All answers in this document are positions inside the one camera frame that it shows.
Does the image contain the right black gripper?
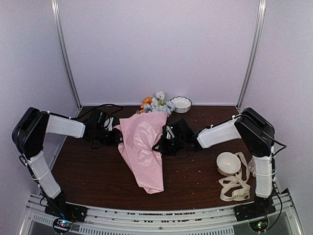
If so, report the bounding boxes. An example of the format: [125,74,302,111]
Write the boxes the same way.
[153,135,185,156]

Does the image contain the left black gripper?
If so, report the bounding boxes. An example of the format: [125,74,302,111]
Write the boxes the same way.
[95,126,126,145]

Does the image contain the pink wrapping paper sheet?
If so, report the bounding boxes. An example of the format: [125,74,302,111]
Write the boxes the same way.
[117,112,167,194]

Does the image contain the blue hydrangea flower stem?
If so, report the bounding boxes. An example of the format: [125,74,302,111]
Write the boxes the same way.
[141,99,176,117]

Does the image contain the white flower stem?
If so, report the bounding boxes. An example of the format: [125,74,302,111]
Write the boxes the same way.
[151,91,165,107]

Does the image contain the orange flower stem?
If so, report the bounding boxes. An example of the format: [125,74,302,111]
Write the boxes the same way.
[140,96,152,109]

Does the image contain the small scalloped white bowl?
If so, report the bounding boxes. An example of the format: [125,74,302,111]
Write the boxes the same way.
[170,96,192,114]

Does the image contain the cream printed ribbon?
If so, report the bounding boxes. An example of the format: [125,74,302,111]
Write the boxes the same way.
[218,152,250,202]

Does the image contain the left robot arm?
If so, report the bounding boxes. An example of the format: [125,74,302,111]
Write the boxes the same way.
[12,107,122,217]

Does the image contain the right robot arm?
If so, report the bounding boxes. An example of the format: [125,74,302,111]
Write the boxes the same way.
[152,108,276,216]

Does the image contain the round white bowl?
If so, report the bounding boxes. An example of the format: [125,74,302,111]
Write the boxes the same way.
[216,152,241,176]

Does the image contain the white mug yellow inside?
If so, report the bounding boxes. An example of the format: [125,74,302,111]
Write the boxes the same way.
[248,158,256,178]

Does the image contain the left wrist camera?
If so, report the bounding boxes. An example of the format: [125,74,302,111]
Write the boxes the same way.
[104,117,114,131]

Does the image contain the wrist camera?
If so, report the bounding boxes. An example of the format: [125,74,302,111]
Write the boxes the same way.
[165,125,176,140]
[104,117,114,131]

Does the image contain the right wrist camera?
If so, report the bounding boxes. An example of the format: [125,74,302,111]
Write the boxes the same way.
[165,125,176,140]

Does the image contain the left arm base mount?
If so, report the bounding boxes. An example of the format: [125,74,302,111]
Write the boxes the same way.
[45,204,88,222]

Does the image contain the aluminium front rail base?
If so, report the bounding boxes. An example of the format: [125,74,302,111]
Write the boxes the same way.
[19,188,304,235]

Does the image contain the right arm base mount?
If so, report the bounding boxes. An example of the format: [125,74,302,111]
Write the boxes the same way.
[233,202,276,221]

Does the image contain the left aluminium frame post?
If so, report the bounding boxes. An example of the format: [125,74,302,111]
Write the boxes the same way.
[51,0,82,109]

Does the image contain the aluminium frame post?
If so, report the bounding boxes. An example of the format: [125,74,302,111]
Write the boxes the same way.
[236,0,267,112]
[51,0,82,109]

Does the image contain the right aluminium frame post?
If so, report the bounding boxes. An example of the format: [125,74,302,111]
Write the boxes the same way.
[236,0,267,112]

